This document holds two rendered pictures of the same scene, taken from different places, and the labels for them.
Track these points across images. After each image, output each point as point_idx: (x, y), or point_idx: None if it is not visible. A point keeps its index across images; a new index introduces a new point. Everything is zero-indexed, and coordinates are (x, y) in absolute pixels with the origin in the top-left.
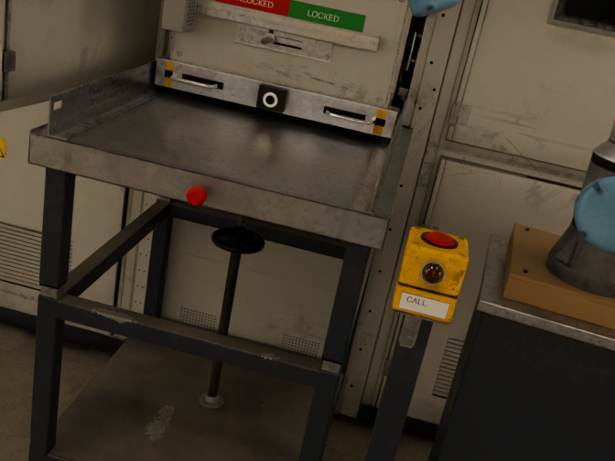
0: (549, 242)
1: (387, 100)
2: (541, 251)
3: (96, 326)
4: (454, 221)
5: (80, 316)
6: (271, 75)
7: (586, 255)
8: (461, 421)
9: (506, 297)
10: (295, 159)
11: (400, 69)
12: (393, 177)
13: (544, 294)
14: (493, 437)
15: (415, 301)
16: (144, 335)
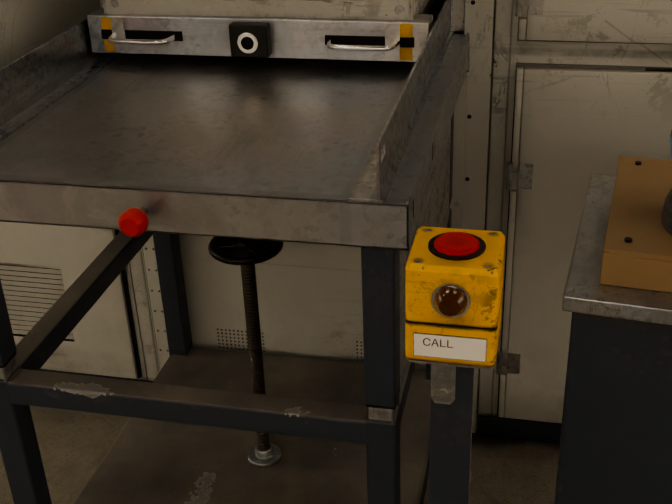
0: (671, 179)
1: (411, 8)
2: (657, 197)
3: (64, 406)
4: (553, 152)
5: (41, 398)
6: (243, 7)
7: None
8: (576, 462)
9: (605, 283)
10: (281, 130)
11: None
12: (426, 128)
13: (659, 270)
14: (626, 479)
15: (436, 343)
16: (126, 409)
